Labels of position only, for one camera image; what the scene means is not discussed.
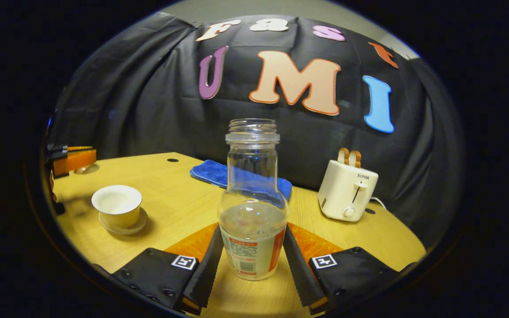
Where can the white ceramic saucer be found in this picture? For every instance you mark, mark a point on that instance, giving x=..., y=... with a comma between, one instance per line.
x=138, y=226

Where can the white ceramic teacup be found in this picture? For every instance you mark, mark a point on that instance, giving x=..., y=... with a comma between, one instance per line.
x=117, y=212

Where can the clear plastic water bottle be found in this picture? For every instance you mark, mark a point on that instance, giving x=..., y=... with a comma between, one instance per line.
x=252, y=247

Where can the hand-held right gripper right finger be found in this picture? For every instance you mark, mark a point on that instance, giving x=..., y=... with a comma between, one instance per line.
x=298, y=274

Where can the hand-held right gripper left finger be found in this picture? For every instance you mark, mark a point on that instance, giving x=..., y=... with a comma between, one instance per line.
x=208, y=269

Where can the black backdrop cloth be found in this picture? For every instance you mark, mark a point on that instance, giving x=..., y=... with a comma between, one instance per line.
x=148, y=110

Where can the blue folded towel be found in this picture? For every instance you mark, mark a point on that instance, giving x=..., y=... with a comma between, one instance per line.
x=210, y=172

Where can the white toaster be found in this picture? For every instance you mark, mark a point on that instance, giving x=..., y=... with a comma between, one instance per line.
x=347, y=194

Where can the toast bread slice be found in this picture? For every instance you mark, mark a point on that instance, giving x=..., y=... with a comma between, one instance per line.
x=355, y=160
x=343, y=157

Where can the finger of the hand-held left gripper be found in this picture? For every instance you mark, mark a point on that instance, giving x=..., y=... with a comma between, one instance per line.
x=77, y=161
x=71, y=148

